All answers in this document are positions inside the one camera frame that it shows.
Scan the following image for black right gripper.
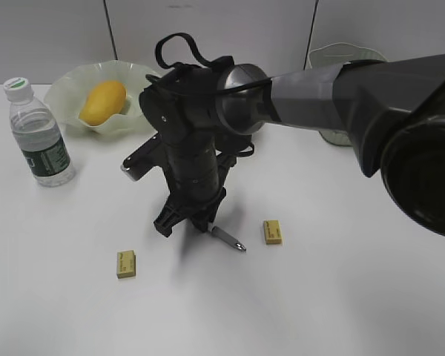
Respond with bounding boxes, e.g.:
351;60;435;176
154;140;222;237

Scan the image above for grey grip mechanical pencil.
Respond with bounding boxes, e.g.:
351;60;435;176
208;225;246;252

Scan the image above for yellow eraser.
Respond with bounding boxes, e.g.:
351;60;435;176
116;250;136;279
263;220;283;245

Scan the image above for yellow mango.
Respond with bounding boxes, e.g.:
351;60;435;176
79;80;127;126

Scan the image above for clear water bottle green label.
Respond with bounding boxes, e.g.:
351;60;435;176
3;76;76;188

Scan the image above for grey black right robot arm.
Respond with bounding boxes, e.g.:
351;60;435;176
139;54;445;236

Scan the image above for pale green wavy plate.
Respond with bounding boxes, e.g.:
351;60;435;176
44;60;157;136

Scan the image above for pale green woven basket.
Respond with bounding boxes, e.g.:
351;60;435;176
306;42;388;147

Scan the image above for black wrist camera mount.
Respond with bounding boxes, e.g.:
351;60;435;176
120;134;168;181

